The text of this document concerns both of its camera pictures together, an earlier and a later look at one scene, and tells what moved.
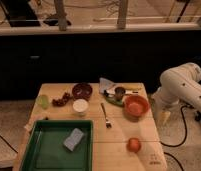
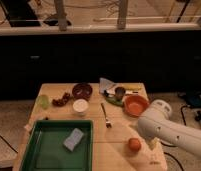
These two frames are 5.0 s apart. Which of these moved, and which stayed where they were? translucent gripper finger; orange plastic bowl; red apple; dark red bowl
Moved: translucent gripper finger
Stayed: orange plastic bowl; red apple; dark red bowl
